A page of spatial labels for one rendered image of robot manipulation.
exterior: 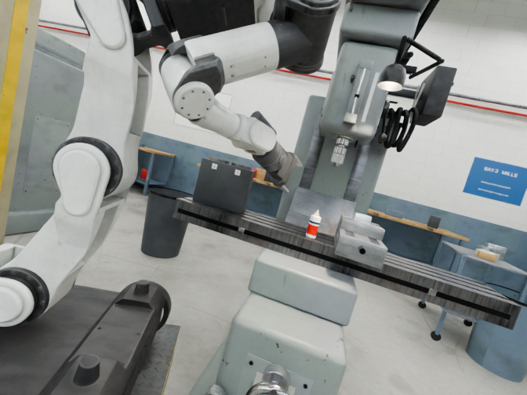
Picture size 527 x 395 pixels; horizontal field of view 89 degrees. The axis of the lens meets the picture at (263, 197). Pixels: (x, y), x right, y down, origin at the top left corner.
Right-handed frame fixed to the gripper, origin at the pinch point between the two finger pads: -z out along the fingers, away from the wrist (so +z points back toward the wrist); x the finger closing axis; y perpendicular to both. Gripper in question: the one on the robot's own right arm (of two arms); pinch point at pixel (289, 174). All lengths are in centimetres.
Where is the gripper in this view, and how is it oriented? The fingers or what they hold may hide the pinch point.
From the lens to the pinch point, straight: 93.7
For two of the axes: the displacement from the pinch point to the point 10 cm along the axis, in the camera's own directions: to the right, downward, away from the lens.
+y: -7.2, -3.1, 6.2
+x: 4.7, -8.7, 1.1
